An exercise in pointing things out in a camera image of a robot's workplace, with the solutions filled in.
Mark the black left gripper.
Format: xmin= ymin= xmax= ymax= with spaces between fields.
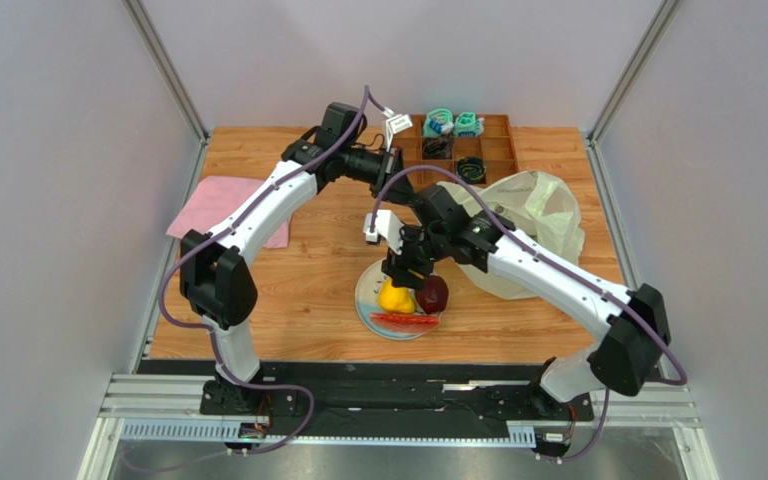
xmin=340 ymin=145 xmax=414 ymax=208

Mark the yellow fake lemon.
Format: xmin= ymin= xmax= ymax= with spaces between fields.
xmin=377 ymin=278 xmax=417 ymax=314

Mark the dark red fake apple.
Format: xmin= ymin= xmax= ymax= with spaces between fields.
xmin=414 ymin=275 xmax=449 ymax=315

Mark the red fake watermelon slice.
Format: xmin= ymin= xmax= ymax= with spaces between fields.
xmin=369 ymin=312 xmax=440 ymax=335

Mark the pale green avocado plastic bag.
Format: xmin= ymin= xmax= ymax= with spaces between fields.
xmin=437 ymin=171 xmax=585 ymax=301

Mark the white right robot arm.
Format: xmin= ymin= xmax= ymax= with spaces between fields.
xmin=364 ymin=186 xmax=671 ymax=403

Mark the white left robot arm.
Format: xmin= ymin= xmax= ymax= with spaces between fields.
xmin=177 ymin=102 xmax=413 ymax=392

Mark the white blue ceramic plate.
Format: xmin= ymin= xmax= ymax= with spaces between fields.
xmin=354 ymin=259 xmax=443 ymax=341

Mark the dark rolled sock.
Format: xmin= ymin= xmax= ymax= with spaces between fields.
xmin=421 ymin=137 xmax=454 ymax=160

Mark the teal rolled sock left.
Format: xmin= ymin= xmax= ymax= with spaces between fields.
xmin=422 ymin=108 xmax=454 ymax=138

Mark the teal rolled sock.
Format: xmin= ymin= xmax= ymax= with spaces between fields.
xmin=452 ymin=112 xmax=485 ymax=137
xmin=422 ymin=108 xmax=454 ymax=138

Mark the wooden compartment tray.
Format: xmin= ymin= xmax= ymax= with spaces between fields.
xmin=392 ymin=114 xmax=519 ymax=188

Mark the teal rolled sock right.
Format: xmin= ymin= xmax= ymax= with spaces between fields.
xmin=452 ymin=112 xmax=485 ymax=137

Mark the pink folded t-shirt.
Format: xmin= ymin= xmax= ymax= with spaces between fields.
xmin=166 ymin=176 xmax=264 ymax=239

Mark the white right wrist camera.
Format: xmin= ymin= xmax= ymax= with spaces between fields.
xmin=363 ymin=210 xmax=405 ymax=254

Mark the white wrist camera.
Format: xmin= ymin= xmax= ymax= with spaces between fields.
xmin=363 ymin=210 xmax=405 ymax=254
xmin=381 ymin=107 xmax=413 ymax=150

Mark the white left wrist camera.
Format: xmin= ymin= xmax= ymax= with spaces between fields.
xmin=381 ymin=107 xmax=413 ymax=150

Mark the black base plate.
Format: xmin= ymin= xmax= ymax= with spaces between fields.
xmin=200 ymin=361 xmax=597 ymax=439

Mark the aluminium frame rail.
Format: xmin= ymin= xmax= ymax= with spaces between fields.
xmin=79 ymin=360 xmax=717 ymax=479

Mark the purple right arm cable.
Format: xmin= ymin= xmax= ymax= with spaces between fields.
xmin=369 ymin=164 xmax=689 ymax=463

